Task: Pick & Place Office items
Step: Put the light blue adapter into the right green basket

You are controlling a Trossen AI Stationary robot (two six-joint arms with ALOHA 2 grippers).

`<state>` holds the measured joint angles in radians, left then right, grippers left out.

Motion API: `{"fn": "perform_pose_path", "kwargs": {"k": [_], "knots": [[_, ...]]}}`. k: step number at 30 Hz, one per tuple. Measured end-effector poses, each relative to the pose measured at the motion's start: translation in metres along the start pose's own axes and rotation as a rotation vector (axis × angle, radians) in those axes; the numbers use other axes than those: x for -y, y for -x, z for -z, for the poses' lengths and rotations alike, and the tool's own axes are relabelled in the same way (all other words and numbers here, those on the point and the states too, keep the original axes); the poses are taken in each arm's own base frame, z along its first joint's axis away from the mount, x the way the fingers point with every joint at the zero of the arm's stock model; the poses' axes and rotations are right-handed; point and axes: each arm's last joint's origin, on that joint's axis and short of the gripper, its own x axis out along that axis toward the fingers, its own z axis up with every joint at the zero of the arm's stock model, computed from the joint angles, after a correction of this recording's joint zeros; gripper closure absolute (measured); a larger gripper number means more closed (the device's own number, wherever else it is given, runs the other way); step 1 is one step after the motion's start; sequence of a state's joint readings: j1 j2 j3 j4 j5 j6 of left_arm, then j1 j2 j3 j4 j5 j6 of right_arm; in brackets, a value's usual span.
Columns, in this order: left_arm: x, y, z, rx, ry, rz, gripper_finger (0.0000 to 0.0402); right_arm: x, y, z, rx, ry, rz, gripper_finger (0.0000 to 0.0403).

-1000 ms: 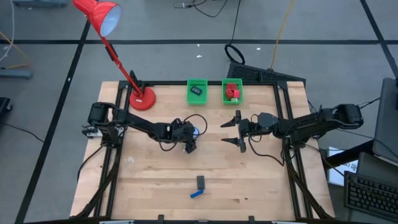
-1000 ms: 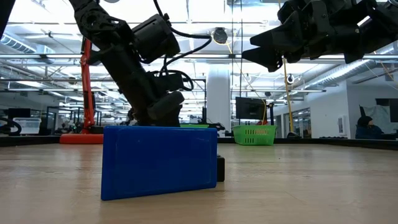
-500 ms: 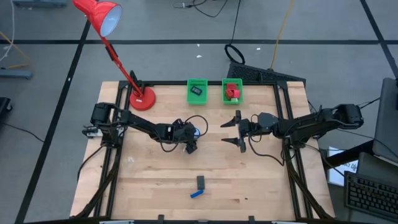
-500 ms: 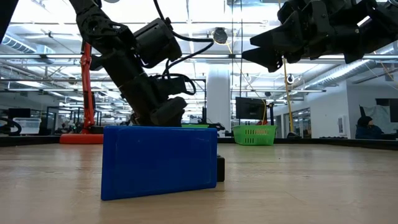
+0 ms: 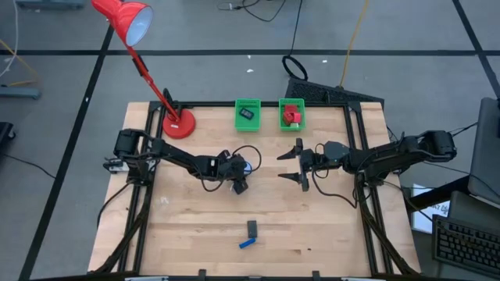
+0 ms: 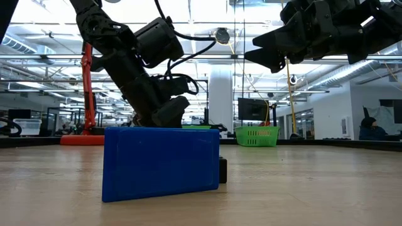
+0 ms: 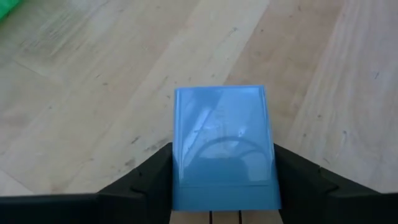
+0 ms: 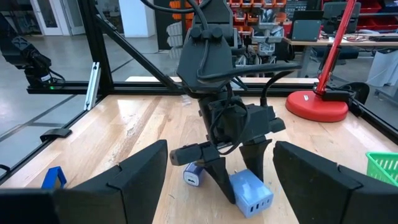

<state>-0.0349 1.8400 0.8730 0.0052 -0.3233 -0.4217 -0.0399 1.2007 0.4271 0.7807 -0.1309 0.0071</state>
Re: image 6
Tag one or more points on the person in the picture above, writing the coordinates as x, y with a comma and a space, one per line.
372, 130

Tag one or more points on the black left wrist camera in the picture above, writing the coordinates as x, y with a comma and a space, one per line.
179, 85

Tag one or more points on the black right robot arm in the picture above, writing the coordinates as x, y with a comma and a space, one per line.
386, 28

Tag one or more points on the clear plastic storage bin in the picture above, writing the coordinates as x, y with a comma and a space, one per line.
28, 127

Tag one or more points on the blue rectangular stick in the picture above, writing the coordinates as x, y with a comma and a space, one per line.
160, 163

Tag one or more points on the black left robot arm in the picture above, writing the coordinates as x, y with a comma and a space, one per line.
103, 25

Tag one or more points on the black rectangular device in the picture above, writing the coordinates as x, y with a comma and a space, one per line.
223, 171

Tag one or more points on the black aluminium table frame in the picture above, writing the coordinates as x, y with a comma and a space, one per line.
314, 143

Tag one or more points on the green plastic basket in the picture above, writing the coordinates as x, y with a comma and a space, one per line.
198, 127
257, 138

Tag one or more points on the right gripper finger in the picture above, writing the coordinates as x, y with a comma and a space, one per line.
267, 58
282, 36

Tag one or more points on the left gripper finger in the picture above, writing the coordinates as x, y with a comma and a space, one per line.
143, 120
169, 111

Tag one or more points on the black wall television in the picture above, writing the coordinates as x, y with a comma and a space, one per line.
252, 109

